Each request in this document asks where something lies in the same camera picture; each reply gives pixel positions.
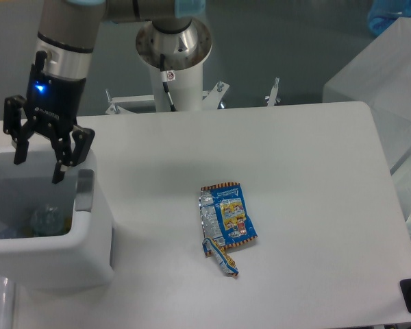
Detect white base bracket left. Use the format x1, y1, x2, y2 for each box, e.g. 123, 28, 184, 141
105, 89, 156, 115

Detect wrapper strip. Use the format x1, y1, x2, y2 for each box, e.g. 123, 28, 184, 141
202, 237, 239, 277

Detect blue snack wrapper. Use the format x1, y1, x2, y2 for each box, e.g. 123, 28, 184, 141
199, 182, 258, 249

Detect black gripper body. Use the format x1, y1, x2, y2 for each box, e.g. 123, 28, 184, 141
23, 64, 86, 142

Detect translucent plastic box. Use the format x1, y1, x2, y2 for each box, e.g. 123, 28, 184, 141
321, 16, 411, 175

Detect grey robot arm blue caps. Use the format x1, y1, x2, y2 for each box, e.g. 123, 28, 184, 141
3, 1, 212, 183

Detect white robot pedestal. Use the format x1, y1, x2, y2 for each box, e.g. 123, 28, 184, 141
136, 17, 212, 112

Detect black cable on pedestal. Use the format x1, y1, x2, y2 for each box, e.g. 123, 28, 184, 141
159, 53, 177, 112

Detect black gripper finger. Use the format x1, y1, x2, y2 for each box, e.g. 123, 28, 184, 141
3, 95, 36, 165
51, 125, 95, 184

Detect clear bottle green label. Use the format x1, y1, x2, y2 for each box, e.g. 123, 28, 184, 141
29, 204, 65, 236

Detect white base bracket right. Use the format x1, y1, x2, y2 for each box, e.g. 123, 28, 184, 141
201, 81, 230, 110

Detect white trash can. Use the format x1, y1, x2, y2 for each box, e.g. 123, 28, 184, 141
0, 145, 114, 289

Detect blue plastic bag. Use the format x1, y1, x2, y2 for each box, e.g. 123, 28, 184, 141
367, 0, 411, 36

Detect white base bracket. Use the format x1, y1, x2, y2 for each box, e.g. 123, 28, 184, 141
201, 81, 230, 110
105, 89, 156, 115

